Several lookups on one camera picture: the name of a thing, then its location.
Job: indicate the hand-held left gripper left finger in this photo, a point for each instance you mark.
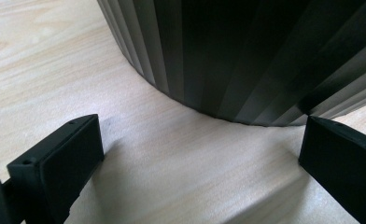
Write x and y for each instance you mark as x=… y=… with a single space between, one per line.
x=66 y=161

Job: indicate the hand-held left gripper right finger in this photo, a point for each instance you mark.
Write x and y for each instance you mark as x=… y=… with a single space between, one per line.
x=346 y=161

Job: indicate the black ribbed trash bin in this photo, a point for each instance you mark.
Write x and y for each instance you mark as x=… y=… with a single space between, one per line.
x=218 y=56

